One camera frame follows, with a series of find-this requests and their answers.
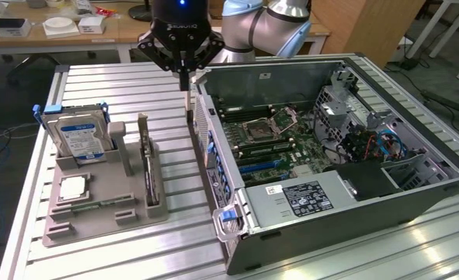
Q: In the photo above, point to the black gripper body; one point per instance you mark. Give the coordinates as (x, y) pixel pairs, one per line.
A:
(182, 26)

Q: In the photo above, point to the graphics card with fan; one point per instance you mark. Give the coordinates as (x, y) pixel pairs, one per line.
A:
(150, 175)

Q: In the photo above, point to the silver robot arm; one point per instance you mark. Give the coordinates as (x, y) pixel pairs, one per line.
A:
(265, 26)

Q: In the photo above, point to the blue expansion slot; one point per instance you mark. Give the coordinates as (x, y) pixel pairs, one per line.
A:
(261, 167)

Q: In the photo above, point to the black round lamp base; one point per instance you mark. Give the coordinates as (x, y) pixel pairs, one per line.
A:
(142, 13)

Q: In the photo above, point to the red packet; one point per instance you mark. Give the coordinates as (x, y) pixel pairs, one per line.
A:
(106, 12)

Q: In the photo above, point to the white labelled cardboard box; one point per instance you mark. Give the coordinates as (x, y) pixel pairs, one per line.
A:
(93, 24)

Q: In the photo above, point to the white round plastic holder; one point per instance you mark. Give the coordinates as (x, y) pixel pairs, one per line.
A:
(61, 27)

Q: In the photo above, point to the metal socket cover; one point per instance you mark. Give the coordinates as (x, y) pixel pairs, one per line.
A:
(290, 110)

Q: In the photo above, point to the black chair base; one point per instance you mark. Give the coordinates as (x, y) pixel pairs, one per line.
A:
(452, 100)
(34, 62)

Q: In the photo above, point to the CPU socket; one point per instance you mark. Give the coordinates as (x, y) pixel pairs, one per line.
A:
(258, 131)

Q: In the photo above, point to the grey cup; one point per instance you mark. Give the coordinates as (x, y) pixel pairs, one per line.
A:
(37, 3)

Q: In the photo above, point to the hard disk with blue rails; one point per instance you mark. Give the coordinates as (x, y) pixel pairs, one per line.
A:
(79, 137)

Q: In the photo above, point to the white box with black top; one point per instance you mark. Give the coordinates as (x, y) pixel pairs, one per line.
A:
(11, 27)

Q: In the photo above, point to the RAM stick with black label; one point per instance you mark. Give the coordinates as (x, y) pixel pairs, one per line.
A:
(266, 149)

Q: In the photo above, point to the silver disk bay cage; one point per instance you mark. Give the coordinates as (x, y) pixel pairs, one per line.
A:
(338, 111)

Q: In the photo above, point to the wooden cabinet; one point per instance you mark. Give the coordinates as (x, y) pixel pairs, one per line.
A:
(370, 26)

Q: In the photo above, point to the green motherboard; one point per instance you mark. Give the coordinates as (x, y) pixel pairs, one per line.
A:
(307, 146)

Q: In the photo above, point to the white box with red button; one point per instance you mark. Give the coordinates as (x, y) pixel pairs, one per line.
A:
(402, 49)

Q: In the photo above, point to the grey parts rack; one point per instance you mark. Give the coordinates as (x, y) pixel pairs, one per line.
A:
(105, 186)

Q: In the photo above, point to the black floor adapter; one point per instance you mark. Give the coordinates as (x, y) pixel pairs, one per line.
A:
(409, 64)

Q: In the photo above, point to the silver CPU chip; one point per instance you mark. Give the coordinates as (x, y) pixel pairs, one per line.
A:
(74, 188)

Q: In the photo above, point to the green RAM stick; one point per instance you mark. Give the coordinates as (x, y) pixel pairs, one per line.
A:
(97, 203)

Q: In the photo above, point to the grey power supply unit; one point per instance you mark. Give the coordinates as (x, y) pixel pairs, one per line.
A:
(269, 210)

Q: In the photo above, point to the blue case latch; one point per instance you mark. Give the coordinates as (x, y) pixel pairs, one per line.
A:
(227, 217)

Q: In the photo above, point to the black open PC case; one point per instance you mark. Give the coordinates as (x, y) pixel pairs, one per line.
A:
(330, 233)

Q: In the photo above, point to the wooden desk with white frame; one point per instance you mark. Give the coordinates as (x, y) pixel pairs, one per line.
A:
(38, 41)

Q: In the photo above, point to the white table frame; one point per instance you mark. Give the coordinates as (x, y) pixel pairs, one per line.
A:
(425, 33)

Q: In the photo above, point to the silver metal bracket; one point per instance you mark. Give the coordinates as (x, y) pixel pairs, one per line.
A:
(417, 172)

